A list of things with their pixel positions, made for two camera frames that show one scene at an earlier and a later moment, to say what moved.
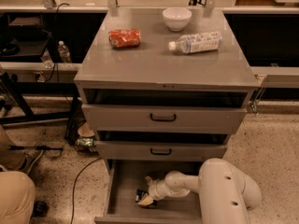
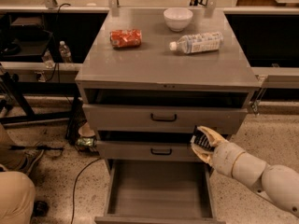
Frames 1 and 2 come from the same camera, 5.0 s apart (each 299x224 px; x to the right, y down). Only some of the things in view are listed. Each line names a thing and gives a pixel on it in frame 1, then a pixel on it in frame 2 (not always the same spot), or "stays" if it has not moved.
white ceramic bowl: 177,18 stays
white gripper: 155,189 to 224,159
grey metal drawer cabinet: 163,91 stays
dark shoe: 40,208 stays
